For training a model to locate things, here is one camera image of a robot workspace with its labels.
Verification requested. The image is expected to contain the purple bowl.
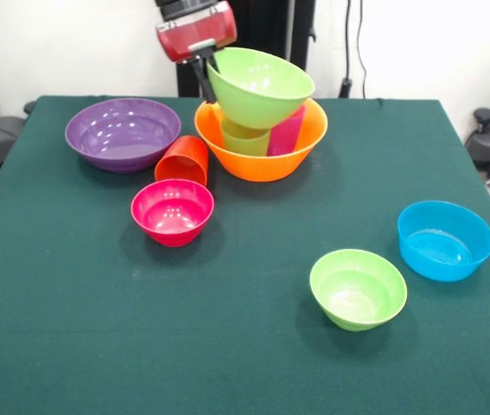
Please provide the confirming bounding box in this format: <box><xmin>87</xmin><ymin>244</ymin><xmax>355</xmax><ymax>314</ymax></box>
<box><xmin>64</xmin><ymin>97</ymin><xmax>182</xmax><ymax>175</ymax></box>

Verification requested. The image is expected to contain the small green bowl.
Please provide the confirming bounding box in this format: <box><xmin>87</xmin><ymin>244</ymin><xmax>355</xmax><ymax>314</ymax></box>
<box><xmin>309</xmin><ymin>248</ymin><xmax>409</xmax><ymax>333</ymax></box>

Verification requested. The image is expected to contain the green cup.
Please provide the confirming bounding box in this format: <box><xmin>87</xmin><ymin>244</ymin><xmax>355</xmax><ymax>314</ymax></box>
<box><xmin>220</xmin><ymin>118</ymin><xmax>272</xmax><ymax>157</ymax></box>

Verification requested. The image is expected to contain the dark green table cloth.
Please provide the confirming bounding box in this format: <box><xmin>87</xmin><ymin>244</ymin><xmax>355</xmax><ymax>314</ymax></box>
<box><xmin>0</xmin><ymin>94</ymin><xmax>490</xmax><ymax>415</ymax></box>

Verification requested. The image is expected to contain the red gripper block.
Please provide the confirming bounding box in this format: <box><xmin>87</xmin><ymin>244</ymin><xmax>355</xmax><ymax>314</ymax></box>
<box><xmin>155</xmin><ymin>0</ymin><xmax>239</xmax><ymax>105</ymax></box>

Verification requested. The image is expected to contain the pink bowl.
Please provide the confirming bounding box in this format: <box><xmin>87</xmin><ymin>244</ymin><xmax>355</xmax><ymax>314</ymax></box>
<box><xmin>130</xmin><ymin>178</ymin><xmax>216</xmax><ymax>248</ymax></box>

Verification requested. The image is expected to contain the large green bowl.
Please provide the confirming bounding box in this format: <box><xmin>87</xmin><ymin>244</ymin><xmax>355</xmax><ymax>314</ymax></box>
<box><xmin>206</xmin><ymin>47</ymin><xmax>316</xmax><ymax>131</ymax></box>

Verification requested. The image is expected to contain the large orange bowl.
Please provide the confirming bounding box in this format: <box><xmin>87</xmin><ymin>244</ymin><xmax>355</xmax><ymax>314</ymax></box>
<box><xmin>194</xmin><ymin>97</ymin><xmax>329</xmax><ymax>183</ymax></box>

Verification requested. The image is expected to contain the black wall cable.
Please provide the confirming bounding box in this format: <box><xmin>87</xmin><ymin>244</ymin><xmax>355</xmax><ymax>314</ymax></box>
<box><xmin>340</xmin><ymin>0</ymin><xmax>369</xmax><ymax>99</ymax></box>

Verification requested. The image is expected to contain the purple cup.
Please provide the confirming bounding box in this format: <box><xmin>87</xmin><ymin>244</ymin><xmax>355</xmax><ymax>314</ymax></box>
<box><xmin>266</xmin><ymin>105</ymin><xmax>307</xmax><ymax>157</ymax></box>

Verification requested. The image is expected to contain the blue bowl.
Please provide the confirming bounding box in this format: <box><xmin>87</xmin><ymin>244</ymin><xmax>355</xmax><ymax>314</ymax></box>
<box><xmin>397</xmin><ymin>200</ymin><xmax>490</xmax><ymax>284</ymax></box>

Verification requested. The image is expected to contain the red-orange cup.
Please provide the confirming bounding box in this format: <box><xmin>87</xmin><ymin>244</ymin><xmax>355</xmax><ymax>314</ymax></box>
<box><xmin>154</xmin><ymin>135</ymin><xmax>210</xmax><ymax>188</ymax></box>

